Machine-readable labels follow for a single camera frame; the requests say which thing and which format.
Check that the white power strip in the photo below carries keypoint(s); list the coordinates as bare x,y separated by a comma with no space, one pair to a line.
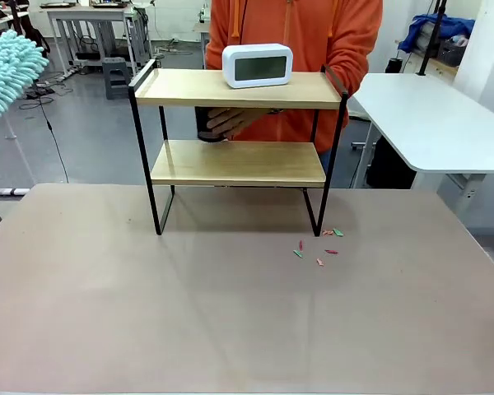
12,191

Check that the person's left hand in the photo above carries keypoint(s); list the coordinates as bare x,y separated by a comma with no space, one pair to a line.
230,121

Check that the small black container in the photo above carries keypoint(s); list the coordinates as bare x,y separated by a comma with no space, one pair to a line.
394,66

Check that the grey background workbench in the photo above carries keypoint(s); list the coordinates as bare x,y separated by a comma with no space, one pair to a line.
90,16

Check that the black tripod pole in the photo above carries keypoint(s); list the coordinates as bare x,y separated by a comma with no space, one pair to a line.
432,37

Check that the black backpack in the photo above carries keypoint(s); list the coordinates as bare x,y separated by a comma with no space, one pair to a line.
40,41

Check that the two-tier wood metal shelf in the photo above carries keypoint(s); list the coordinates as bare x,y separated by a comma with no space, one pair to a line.
239,168

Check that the large white side table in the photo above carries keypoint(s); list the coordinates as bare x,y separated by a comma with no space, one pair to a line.
432,119

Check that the black mesh pen holder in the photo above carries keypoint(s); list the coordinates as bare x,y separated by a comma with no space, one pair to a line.
201,123

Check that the black bin under table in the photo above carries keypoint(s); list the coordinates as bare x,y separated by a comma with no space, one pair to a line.
391,164

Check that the turquoise chenille duster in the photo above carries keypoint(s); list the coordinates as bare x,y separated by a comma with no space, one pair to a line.
6,78

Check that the white digital alarm clock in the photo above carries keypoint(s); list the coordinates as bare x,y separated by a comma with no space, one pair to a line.
257,68

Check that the person in orange hoodie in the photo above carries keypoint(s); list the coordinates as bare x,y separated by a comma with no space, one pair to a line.
313,33

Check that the green paper scrap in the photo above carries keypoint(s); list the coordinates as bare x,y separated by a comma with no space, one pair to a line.
338,232
298,253

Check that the grey plastic step stool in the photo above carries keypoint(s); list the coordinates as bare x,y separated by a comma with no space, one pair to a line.
116,78

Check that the blue cloth heap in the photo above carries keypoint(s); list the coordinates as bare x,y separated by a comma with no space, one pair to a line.
432,31

